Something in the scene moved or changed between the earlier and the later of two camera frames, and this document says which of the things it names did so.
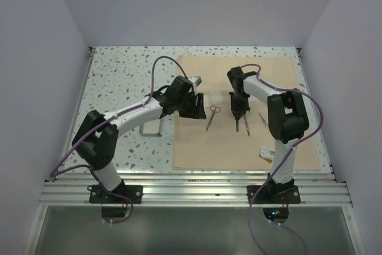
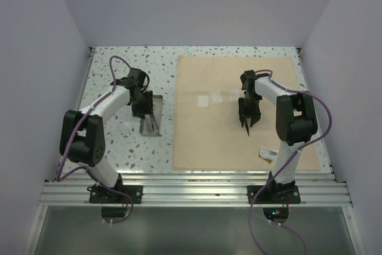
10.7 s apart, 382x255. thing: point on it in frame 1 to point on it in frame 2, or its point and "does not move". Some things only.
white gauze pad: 217,97 does not move
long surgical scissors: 214,109 to 149,126
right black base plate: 273,194 does not move
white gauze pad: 206,100 does not move
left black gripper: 197,110 to 148,108
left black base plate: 98,195 does not move
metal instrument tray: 150,128 does not move
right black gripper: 239,111 to 244,112
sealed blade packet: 267,153 does not move
